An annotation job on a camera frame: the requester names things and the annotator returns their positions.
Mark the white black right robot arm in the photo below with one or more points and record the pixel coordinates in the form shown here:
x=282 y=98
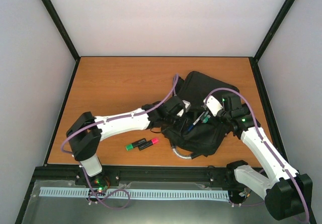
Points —
x=285 y=192

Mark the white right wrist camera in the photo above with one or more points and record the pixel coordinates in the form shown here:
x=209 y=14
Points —
x=213 y=105

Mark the green black highlighter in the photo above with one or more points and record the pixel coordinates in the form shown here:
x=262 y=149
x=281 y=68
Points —
x=135 y=144

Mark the green white glue stick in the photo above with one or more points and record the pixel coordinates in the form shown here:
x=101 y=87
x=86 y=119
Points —
x=205 y=120

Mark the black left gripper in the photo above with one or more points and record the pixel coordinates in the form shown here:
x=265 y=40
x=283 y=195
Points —
x=183 y=124

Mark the pink black highlighter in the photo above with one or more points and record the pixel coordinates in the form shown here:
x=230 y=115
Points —
x=148 y=144

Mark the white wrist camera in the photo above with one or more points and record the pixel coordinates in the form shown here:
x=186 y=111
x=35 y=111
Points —
x=185 y=108
x=213 y=105

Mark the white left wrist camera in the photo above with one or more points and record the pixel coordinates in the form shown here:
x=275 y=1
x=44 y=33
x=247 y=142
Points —
x=185 y=108

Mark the light blue cable duct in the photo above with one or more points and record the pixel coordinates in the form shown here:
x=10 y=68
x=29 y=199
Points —
x=137 y=194

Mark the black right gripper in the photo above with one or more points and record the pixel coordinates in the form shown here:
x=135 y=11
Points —
x=215 y=122

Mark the black student bag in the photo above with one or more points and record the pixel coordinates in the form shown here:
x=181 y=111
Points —
x=204 y=139

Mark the blue capped white marker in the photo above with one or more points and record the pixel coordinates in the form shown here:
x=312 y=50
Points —
x=200 y=118

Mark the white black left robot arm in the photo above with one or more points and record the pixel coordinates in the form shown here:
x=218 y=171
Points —
x=88 y=131

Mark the black aluminium frame rail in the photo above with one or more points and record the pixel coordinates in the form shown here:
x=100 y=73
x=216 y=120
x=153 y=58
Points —
x=211 y=176

